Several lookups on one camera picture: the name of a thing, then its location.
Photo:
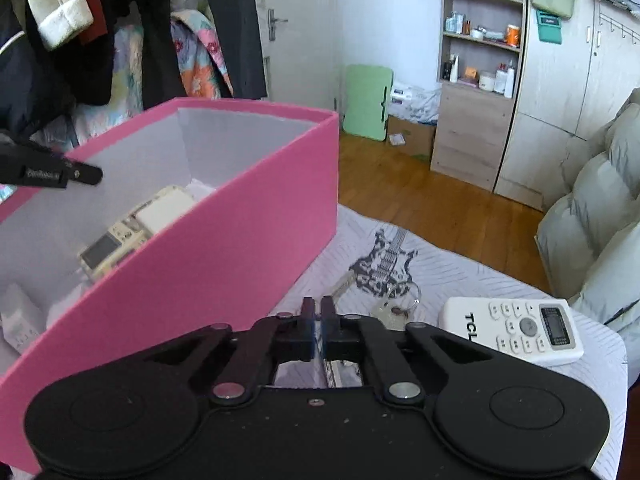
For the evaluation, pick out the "dark grey hanging coat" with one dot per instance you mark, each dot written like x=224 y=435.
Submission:
x=235 y=25

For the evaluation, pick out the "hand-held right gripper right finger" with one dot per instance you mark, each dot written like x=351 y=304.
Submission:
x=326 y=320

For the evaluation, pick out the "beige remote control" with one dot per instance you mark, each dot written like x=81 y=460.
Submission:
x=150 y=215

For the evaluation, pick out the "red hanging garment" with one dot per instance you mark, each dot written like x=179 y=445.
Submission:
x=92 y=0

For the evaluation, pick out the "black hanging garment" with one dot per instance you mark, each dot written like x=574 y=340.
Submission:
x=140 y=35

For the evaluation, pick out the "grey-green puffer jacket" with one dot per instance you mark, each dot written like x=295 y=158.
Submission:
x=595 y=210

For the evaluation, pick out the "white power adapter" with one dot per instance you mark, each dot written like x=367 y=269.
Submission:
x=20 y=325

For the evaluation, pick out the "black bottle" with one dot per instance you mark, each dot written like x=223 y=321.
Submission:
x=446 y=70

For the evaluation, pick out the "white printed bed sheet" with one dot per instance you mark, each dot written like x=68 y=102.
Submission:
x=450 y=270

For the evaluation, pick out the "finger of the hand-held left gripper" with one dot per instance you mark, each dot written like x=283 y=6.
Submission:
x=45 y=170

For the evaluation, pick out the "small orange box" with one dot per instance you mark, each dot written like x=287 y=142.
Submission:
x=469 y=74

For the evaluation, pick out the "teal tag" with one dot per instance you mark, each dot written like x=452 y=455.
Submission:
x=549 y=27

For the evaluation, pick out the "light wooden wardrobe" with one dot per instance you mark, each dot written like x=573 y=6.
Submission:
x=555 y=105

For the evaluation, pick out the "brown cardboard box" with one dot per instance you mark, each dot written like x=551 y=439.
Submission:
x=415 y=137

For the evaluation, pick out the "white door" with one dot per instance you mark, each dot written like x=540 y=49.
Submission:
x=300 y=35

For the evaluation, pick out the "white plastic packs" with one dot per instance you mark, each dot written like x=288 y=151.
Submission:
x=415 y=100

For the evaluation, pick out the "white remote control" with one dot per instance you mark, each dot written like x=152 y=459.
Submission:
x=480 y=325

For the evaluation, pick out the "white paper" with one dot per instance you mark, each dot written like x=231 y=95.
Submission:
x=202 y=191

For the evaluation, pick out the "bunch of keys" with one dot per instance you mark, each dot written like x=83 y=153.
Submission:
x=392 y=312

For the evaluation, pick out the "pink cardboard box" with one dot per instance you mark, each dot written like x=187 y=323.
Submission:
x=225 y=260

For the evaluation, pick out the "green folding table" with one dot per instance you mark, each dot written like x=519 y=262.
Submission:
x=367 y=102

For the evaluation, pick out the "wooden shelf cabinet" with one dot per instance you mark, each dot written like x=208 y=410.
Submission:
x=470 y=130

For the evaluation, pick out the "cream fleece sleeve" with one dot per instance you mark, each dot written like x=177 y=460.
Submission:
x=55 y=15

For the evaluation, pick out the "tall white bottle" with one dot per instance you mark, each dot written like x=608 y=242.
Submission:
x=509 y=81

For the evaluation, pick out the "orange jar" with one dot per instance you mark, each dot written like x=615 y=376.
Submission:
x=513 y=35

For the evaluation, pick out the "red-capped white bottle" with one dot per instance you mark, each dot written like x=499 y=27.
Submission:
x=500 y=79

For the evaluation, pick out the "floral quilt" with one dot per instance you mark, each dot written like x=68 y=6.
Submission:
x=200 y=70

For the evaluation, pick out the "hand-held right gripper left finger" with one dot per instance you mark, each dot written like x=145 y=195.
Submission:
x=310 y=320

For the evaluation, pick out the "dark hanging jacket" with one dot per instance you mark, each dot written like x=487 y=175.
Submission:
x=30 y=70

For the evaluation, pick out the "white tube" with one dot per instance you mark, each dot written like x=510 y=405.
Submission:
x=454 y=69

